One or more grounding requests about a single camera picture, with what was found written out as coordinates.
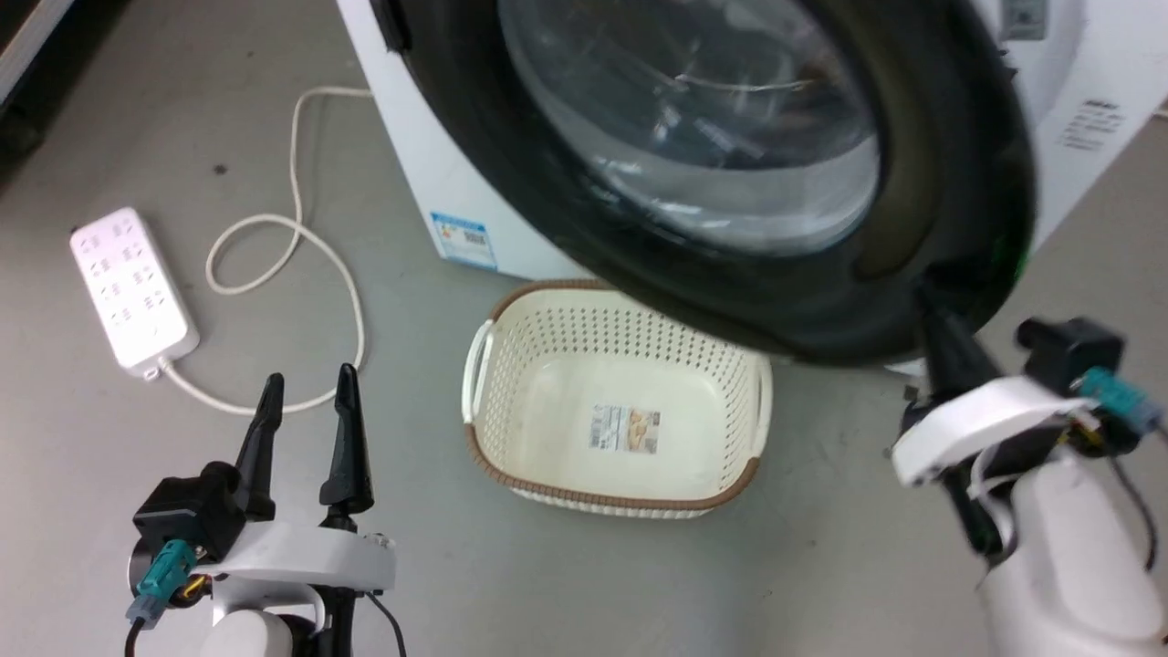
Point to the cream perforated laundry basket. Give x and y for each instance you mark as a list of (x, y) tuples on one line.
[(566, 401)]

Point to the white washing machine body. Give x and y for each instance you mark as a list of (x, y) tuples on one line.
[(415, 155)]

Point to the black round washing machine door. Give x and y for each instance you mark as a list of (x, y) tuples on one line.
[(821, 315)]

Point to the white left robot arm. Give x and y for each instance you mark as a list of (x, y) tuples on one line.
[(255, 637)]

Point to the teal right camera connector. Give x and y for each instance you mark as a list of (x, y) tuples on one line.
[(1122, 397)]

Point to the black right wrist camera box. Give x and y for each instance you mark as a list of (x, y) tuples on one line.
[(1072, 351)]

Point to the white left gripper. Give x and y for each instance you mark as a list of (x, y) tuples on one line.
[(301, 552)]

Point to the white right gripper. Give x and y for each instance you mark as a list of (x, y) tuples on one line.
[(976, 424)]

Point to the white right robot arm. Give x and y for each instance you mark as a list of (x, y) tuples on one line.
[(1077, 557)]

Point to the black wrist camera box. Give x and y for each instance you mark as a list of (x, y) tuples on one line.
[(1072, 351), (192, 511)]

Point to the white power strip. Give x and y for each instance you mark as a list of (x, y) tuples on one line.
[(132, 287)]

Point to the teal left camera connector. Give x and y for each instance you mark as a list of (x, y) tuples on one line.
[(162, 575)]

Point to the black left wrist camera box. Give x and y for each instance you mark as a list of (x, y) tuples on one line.
[(192, 511)]

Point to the teal camera connector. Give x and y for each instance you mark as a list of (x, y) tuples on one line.
[(1122, 397), (162, 575)]

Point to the dark cabinet with white edge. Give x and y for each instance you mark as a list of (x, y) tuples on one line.
[(36, 64)]

